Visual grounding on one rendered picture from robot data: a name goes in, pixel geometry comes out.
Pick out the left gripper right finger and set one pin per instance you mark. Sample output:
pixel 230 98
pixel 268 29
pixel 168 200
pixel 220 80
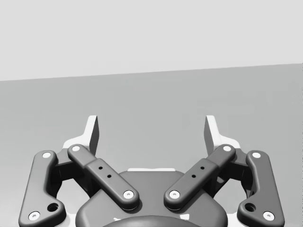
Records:
pixel 265 179

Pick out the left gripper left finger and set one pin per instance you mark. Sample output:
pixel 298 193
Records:
pixel 38 179

